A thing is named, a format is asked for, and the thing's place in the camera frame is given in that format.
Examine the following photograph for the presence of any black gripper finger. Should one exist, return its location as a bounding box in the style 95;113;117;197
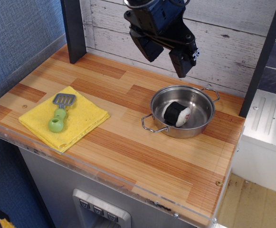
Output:
169;48;196;78
130;28;164;62

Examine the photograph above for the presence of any green handled grey toy spatula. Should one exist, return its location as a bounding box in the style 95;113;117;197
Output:
48;93;76;133

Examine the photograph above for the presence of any clear acrylic table edge guard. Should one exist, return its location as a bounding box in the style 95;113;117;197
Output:
0;113;244;228

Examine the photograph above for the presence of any toy sushi roll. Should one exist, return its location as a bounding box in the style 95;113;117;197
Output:
162;102;191;127

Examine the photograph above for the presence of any dark grey right post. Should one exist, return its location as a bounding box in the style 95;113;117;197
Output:
239;10;276;118

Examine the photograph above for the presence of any white ribbed appliance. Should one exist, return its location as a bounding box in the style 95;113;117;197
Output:
232;90;276;191

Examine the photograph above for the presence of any dark grey left post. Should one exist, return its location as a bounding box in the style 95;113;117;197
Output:
60;0;86;64

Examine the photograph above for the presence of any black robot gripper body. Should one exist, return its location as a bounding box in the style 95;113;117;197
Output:
124;0;199;60

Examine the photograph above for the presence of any yellow folded cloth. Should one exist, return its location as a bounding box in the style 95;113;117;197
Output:
19;86;109;153

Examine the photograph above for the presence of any stainless steel pot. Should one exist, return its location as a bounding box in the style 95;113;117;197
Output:
142;85;220;138

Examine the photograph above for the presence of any grey dispenser panel with buttons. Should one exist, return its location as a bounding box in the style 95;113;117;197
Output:
73;189;132;228

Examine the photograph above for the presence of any dark grey post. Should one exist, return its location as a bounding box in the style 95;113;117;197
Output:
60;0;86;64
239;10;276;118

